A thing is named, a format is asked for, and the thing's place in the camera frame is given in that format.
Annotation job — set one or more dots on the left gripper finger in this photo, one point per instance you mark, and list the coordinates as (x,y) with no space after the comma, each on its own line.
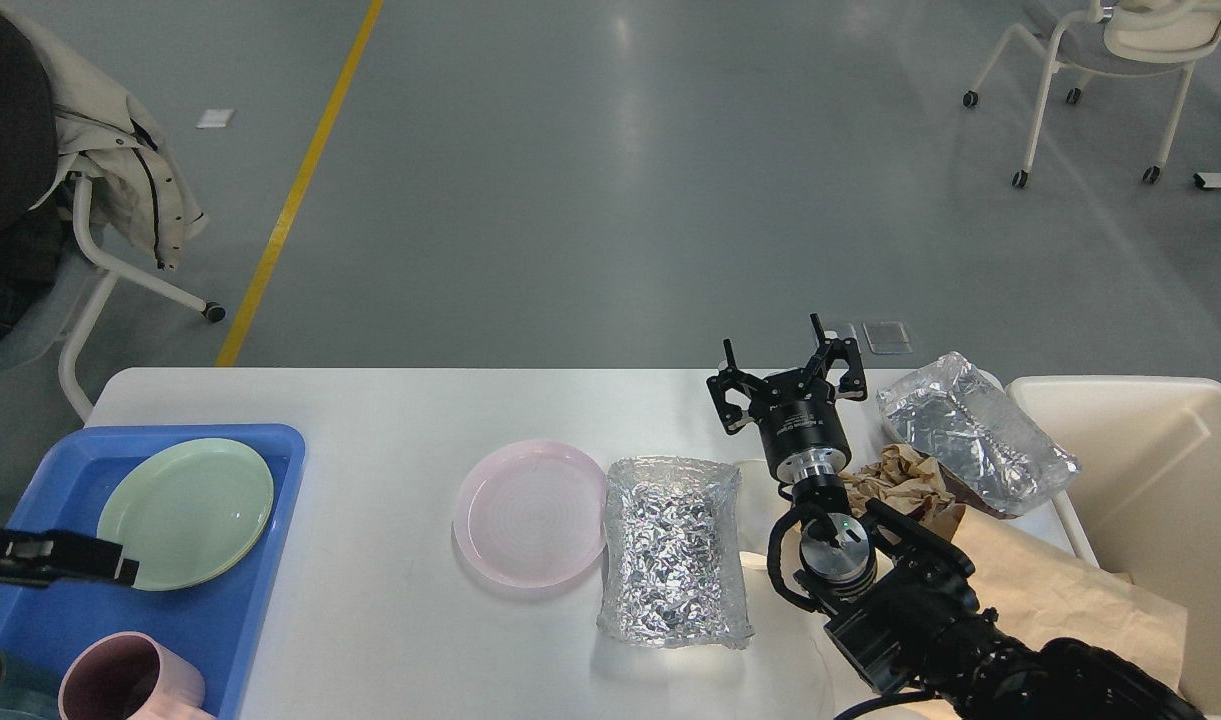
(40,559)

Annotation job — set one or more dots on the white chair with jacket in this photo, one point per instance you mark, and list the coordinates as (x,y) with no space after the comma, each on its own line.
(68,311)

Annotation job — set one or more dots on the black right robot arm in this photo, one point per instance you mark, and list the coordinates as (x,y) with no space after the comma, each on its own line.
(896,596)

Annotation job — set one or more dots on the pink plate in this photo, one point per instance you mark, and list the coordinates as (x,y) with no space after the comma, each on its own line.
(529,515)

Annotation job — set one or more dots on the white paper on floor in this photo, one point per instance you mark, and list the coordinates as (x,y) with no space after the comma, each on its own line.
(215,118)

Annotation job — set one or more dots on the white rolling chair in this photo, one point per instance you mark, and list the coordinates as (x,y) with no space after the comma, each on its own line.
(1111,39)

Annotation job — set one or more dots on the cream plastic bin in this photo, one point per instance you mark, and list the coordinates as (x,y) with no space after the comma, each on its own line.
(1147,502)

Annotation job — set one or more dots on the floor outlet plate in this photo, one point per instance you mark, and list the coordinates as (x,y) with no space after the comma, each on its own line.
(888,338)

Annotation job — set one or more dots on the blue plastic tray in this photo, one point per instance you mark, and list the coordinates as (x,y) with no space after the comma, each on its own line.
(214,626)

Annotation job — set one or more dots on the foil bag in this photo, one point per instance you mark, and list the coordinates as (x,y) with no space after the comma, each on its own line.
(954,412)

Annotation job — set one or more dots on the crumpled foil tray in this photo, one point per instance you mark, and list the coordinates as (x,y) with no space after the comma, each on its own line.
(674,577)

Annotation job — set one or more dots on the crumpled brown paper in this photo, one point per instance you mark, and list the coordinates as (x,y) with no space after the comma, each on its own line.
(908,482)

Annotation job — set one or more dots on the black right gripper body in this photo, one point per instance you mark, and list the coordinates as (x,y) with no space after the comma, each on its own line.
(800,427)

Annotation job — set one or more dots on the teal mug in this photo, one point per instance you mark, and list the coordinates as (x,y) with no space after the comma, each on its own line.
(27,691)

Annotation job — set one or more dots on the light green plate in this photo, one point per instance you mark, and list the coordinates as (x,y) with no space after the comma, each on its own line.
(189,513)

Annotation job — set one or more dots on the pink mug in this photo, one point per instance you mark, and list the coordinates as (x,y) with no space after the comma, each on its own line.
(129,675)

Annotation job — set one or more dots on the brown paper bag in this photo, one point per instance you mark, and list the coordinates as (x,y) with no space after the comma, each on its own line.
(1042,593)

